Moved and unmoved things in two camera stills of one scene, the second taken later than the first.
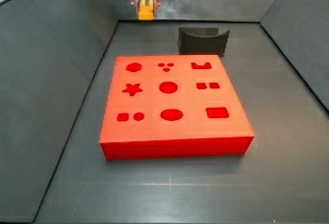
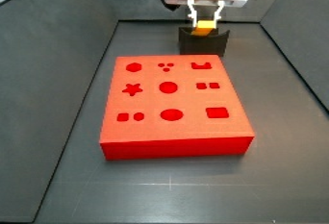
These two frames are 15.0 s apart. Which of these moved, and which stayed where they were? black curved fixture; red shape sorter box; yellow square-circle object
Moved: yellow square-circle object
Stayed: red shape sorter box; black curved fixture
